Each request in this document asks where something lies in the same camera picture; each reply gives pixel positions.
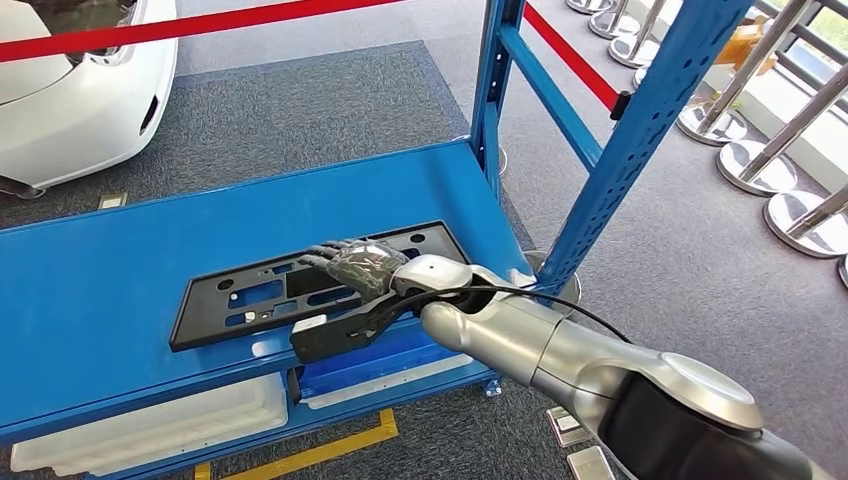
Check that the blue metal shelf rack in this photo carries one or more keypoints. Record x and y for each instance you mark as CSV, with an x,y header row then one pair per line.
x,y
99,298

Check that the blue plastic bin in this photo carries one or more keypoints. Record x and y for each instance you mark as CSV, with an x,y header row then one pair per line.
x,y
371,371

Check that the white car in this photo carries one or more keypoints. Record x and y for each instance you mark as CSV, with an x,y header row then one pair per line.
x,y
79,126

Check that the black bracket part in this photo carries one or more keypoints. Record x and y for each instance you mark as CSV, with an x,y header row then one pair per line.
x,y
295,387

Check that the black plastic plate holder part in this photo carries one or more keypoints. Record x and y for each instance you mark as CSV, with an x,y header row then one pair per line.
x,y
199,318

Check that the chrome stanchion black cap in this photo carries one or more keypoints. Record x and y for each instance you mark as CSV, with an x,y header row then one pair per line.
x,y
571,288

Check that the yellow floor tape marking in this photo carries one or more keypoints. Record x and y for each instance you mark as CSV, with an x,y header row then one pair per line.
x,y
331,450

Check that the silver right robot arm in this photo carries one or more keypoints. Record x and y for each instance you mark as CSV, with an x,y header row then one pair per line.
x,y
563,351

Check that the white plastic tray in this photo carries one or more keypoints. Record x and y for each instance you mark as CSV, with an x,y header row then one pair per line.
x,y
166,424

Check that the white plastic bin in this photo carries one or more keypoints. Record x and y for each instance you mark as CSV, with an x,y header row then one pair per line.
x,y
397,384

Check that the orange cardboard box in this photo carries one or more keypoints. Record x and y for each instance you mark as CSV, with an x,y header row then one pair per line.
x,y
742,43

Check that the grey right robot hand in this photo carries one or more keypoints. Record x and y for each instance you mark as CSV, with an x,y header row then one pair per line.
x,y
368,268

